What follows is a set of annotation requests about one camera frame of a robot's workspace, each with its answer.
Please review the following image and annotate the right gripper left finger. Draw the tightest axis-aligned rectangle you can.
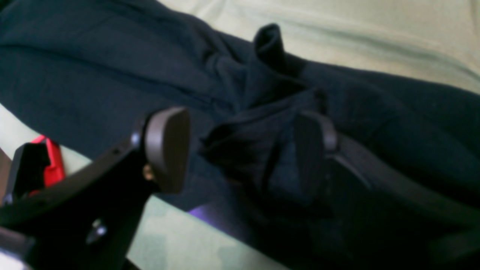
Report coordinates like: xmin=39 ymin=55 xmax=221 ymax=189
xmin=1 ymin=106 xmax=191 ymax=270

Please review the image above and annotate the blue orange bar clamp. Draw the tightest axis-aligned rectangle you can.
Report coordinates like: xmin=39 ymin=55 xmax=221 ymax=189
xmin=2 ymin=135 xmax=66 ymax=205

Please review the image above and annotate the light green table cloth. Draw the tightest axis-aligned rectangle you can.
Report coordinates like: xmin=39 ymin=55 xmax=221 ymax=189
xmin=0 ymin=0 xmax=480 ymax=270

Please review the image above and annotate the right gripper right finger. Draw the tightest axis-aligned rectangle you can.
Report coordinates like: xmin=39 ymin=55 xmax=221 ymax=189
xmin=294 ymin=111 xmax=479 ymax=270

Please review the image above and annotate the black T-shirt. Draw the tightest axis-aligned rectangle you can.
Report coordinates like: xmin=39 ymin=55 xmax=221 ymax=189
xmin=0 ymin=0 xmax=480 ymax=270

